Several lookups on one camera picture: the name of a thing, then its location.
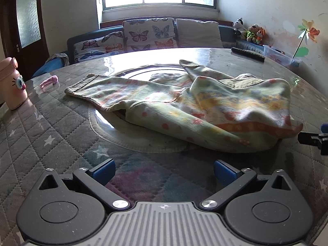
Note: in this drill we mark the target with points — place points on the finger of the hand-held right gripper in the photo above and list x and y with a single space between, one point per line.
307 137

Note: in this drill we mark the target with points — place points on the black and white cow plush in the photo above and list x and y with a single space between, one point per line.
239 25

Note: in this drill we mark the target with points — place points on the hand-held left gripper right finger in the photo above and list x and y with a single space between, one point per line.
225 172

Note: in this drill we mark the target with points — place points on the colourful pinwheel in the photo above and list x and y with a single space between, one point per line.
308 32

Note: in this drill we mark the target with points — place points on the small pink toy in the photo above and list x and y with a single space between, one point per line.
48 82

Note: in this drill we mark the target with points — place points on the round glass turntable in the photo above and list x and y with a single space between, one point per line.
143 73

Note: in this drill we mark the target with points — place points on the plain beige cushion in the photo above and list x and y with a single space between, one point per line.
198 33

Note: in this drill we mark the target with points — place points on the grey quilted star table cover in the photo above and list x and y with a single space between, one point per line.
51 138

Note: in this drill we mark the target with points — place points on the pink cartoon water bottle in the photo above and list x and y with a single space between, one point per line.
14 87

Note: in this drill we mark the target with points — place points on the black remote control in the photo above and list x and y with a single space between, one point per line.
247 53

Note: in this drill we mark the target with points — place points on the brown bear plush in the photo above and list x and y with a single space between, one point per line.
252 33

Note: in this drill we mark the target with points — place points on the grey cloth on sofa arm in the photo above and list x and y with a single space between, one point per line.
59 57

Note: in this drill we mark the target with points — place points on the low butterfly print cushion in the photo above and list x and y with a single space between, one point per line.
97 47

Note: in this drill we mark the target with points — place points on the dark wooden door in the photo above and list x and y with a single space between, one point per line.
25 18

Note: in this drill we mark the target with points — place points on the pastel patterned baby garment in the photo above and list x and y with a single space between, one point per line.
217 107

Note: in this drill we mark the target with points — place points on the orange fox plush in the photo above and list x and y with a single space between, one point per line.
260 35

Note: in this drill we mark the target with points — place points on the clear plastic storage box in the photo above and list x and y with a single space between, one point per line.
279 56

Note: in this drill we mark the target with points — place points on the large butterfly print cushion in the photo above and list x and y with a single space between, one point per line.
150 34

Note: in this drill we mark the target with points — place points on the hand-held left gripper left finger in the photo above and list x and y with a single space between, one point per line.
103 172

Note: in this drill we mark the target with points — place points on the blue sofa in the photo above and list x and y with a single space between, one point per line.
226 33

